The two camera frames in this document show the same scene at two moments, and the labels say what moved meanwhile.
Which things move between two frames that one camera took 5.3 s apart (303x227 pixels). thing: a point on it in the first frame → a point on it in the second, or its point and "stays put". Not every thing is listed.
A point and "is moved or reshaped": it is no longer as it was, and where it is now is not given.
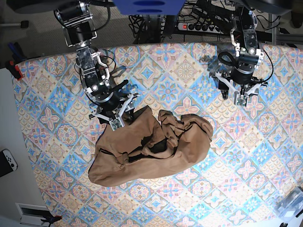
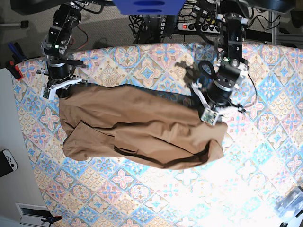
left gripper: [241, 78] → [218, 91]
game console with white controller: [7, 162] stays put
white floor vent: [31, 214] stays put
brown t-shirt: [148, 147] is moved or reshaped
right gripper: [113, 102] → [59, 74]
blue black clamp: [17, 54] stays put
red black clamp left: [14, 69] stays put
